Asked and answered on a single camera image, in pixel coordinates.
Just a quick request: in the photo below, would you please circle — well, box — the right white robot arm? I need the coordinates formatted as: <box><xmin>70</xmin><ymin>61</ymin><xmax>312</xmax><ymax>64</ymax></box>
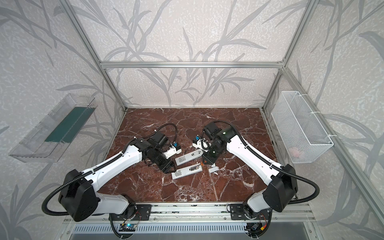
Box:
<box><xmin>201</xmin><ymin>123</ymin><xmax>298</xmax><ymax>217</ymax></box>

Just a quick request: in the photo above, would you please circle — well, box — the clear plastic wall tray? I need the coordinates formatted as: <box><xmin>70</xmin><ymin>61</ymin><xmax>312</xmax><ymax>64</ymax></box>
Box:
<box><xmin>9</xmin><ymin>94</ymin><xmax>98</xmax><ymax>163</ymax></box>

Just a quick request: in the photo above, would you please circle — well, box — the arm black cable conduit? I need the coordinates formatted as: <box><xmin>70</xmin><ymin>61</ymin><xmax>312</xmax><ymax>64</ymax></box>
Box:
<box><xmin>41</xmin><ymin>151</ymin><xmax>124</xmax><ymax>217</ymax></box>
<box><xmin>215</xmin><ymin>119</ymin><xmax>320</xmax><ymax>205</ymax></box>

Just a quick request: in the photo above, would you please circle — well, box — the aluminium cage frame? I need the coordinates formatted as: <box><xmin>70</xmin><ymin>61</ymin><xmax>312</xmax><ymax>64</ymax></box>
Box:
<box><xmin>59</xmin><ymin>1</ymin><xmax>384</xmax><ymax>224</ymax></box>

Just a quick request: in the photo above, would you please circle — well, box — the aluminium front rail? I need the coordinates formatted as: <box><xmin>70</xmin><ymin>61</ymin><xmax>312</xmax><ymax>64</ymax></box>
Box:
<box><xmin>62</xmin><ymin>201</ymin><xmax>316</xmax><ymax>224</ymax></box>

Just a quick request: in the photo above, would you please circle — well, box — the white battery cover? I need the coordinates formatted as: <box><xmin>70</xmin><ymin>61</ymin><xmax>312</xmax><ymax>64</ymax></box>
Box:
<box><xmin>209</xmin><ymin>167</ymin><xmax>219</xmax><ymax>173</ymax></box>

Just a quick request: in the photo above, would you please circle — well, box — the green circuit board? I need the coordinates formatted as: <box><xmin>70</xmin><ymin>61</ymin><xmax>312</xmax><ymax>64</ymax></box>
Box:
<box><xmin>119</xmin><ymin>224</ymin><xmax>137</xmax><ymax>232</ymax></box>

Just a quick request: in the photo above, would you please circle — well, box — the pink item in basket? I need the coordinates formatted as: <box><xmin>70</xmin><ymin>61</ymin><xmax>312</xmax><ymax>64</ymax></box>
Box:
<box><xmin>289</xmin><ymin>147</ymin><xmax>303</xmax><ymax>159</ymax></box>

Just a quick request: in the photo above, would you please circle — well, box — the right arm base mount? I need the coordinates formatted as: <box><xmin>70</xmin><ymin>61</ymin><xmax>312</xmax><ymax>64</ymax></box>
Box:
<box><xmin>226</xmin><ymin>204</ymin><xmax>256</xmax><ymax>221</ymax></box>

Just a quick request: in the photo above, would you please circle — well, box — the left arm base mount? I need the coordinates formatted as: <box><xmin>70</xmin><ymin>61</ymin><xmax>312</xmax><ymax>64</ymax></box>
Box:
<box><xmin>109</xmin><ymin>204</ymin><xmax>152</xmax><ymax>222</ymax></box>

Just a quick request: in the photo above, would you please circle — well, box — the white remote with coloured buttons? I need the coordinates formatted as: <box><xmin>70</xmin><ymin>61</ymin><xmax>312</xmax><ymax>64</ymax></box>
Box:
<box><xmin>172</xmin><ymin>164</ymin><xmax>203</xmax><ymax>180</ymax></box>

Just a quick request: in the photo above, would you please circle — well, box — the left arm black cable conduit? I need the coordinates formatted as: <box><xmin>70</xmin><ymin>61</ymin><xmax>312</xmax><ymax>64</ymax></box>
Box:
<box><xmin>41</xmin><ymin>151</ymin><xmax>124</xmax><ymax>217</ymax></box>

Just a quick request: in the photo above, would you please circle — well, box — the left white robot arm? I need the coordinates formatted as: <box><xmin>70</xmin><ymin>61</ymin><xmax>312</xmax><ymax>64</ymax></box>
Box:
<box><xmin>59</xmin><ymin>138</ymin><xmax>182</xmax><ymax>222</ymax></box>

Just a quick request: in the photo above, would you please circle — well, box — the white wire mesh basket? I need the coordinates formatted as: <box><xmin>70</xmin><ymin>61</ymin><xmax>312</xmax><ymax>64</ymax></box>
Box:
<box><xmin>272</xmin><ymin>91</ymin><xmax>334</xmax><ymax>164</ymax></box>

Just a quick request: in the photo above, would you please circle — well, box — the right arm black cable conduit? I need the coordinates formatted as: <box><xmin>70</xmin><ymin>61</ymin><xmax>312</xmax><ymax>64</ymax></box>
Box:
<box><xmin>215</xmin><ymin>119</ymin><xmax>320</xmax><ymax>205</ymax></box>

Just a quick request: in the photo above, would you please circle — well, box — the plain white remote control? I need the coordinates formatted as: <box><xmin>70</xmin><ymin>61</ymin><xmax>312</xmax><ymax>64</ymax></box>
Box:
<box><xmin>175</xmin><ymin>149</ymin><xmax>204</xmax><ymax>166</ymax></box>

